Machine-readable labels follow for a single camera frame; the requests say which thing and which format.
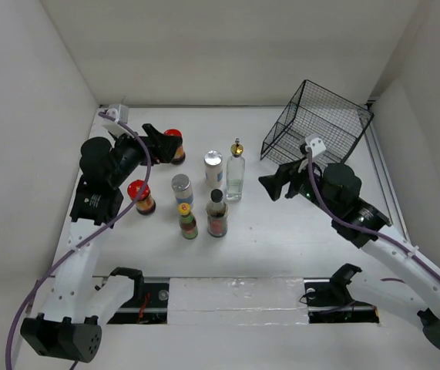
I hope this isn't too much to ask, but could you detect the yellow cap sauce bottle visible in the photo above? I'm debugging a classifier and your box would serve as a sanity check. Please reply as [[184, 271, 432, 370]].
[[178, 203, 198, 240]]

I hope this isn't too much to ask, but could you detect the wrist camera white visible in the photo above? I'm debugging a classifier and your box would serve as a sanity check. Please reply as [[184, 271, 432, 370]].
[[98, 103, 129, 139], [298, 133, 326, 173]]

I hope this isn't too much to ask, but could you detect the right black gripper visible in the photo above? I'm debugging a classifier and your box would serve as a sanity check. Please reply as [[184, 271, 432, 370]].
[[258, 155, 340, 217]]

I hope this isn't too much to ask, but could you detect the white shaker silver lid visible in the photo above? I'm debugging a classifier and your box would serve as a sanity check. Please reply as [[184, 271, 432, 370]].
[[203, 150, 223, 189]]

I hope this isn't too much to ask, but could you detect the right base mount rail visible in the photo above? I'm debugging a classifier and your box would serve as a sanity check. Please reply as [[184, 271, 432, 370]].
[[299, 264, 380, 324]]

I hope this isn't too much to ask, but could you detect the base mount rail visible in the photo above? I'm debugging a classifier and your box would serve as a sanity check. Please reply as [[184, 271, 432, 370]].
[[299, 264, 380, 324], [94, 267, 170, 325]]

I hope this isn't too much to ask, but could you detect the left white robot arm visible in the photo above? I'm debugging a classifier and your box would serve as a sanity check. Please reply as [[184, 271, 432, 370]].
[[20, 122, 182, 363]]

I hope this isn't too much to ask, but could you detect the black cap sauce bottle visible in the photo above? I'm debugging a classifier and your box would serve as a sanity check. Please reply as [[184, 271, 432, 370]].
[[206, 189, 228, 237]]

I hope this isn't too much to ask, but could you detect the red lid sauce jar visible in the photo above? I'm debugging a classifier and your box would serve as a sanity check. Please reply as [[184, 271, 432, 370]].
[[164, 129, 186, 165], [127, 180, 156, 216]]

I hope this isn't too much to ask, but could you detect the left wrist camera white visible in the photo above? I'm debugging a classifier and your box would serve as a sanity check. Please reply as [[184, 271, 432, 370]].
[[98, 103, 129, 139]]

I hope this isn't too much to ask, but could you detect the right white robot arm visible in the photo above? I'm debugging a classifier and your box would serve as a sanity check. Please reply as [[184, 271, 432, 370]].
[[258, 160, 440, 351]]

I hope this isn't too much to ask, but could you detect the left base mount rail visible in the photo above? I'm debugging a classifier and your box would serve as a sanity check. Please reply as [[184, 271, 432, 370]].
[[94, 267, 170, 325]]

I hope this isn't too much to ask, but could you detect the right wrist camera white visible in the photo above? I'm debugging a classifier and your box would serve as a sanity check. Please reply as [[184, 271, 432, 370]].
[[298, 133, 326, 173]]

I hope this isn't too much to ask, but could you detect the black wire basket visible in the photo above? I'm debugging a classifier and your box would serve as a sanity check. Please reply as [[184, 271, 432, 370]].
[[260, 79, 374, 168]]

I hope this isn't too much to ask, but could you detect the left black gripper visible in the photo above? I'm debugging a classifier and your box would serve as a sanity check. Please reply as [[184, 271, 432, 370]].
[[108, 123, 181, 187]]

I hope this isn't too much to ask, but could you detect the glass oil bottle gold spout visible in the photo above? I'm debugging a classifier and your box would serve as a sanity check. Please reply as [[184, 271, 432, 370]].
[[226, 138, 245, 200]]

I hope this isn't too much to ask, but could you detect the blue label shaker silver lid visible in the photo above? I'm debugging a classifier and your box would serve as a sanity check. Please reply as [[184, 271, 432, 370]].
[[171, 173, 193, 207]]

